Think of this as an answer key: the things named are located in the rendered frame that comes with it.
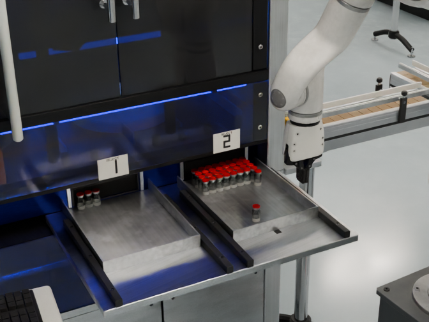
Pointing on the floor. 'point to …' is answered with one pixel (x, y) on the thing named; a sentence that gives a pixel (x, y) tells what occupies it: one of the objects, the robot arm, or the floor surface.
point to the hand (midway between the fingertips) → (302, 174)
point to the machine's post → (274, 136)
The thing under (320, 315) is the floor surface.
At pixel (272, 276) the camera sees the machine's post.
